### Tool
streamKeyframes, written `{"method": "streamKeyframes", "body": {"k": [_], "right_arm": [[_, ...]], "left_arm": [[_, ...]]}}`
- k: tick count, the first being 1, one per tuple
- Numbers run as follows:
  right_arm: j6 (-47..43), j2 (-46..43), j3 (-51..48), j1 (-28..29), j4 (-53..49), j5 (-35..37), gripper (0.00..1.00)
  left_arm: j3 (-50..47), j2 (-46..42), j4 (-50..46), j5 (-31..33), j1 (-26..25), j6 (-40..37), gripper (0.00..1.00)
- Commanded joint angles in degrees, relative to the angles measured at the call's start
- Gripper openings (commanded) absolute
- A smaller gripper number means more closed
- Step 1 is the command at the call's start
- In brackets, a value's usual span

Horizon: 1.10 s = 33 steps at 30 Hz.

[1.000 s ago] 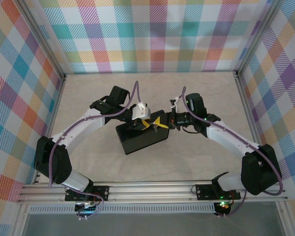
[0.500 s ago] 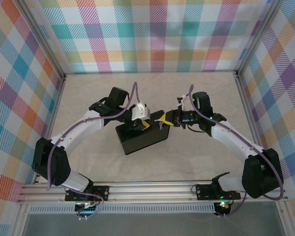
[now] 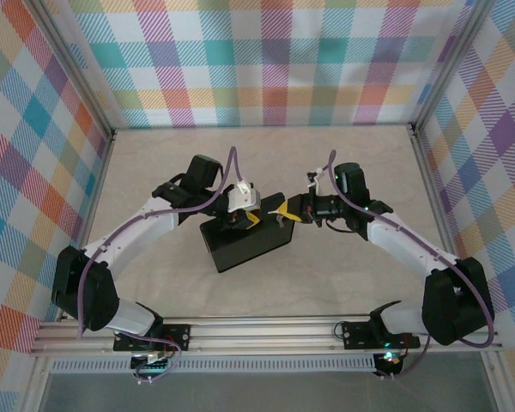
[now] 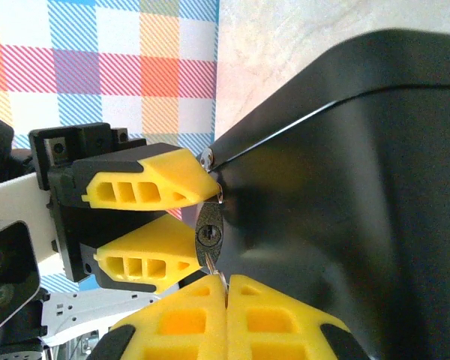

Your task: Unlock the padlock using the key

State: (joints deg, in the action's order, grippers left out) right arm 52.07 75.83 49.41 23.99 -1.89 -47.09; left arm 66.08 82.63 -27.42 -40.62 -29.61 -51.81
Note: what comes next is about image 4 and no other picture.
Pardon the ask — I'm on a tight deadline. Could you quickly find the small dark padlock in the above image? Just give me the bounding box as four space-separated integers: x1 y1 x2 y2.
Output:
194 182 226 273

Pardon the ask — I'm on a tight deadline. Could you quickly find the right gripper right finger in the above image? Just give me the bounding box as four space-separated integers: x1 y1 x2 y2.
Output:
226 275 372 360

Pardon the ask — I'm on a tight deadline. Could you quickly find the black starry night tin box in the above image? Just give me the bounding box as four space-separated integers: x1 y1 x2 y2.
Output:
198 28 450 360

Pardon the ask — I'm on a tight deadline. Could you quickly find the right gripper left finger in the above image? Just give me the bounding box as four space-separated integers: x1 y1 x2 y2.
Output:
93 275 228 360

